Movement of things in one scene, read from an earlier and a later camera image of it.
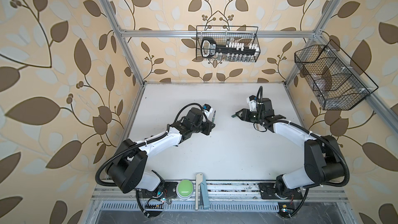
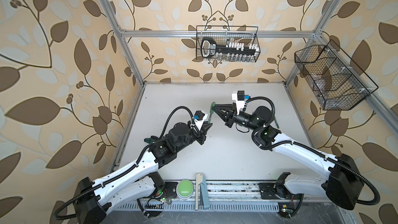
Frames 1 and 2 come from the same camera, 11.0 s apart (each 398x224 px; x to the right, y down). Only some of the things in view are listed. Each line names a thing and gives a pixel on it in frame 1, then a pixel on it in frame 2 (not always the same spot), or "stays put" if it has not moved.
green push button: [184, 189] stays put
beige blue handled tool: [203, 191] stays put
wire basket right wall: [337, 83] stays put
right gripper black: [244, 114] to [229, 117]
